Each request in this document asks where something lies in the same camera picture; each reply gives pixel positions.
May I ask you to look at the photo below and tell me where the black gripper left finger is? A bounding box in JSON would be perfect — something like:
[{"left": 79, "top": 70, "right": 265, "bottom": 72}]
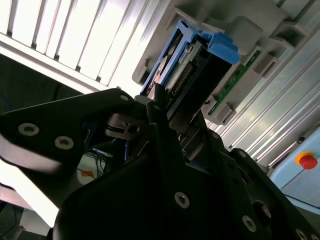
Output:
[{"left": 0, "top": 83, "right": 199, "bottom": 214}]

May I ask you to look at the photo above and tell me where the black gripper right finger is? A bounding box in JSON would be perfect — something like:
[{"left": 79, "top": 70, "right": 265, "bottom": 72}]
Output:
[{"left": 179, "top": 109, "right": 320, "bottom": 240}]

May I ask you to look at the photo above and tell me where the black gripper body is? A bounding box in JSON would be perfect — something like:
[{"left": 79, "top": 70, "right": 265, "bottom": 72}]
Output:
[{"left": 52, "top": 152, "right": 240, "bottom": 240}]

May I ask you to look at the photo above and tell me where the hard disk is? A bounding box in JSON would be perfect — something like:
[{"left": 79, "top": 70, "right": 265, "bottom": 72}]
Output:
[{"left": 139, "top": 19, "right": 241, "bottom": 131}]

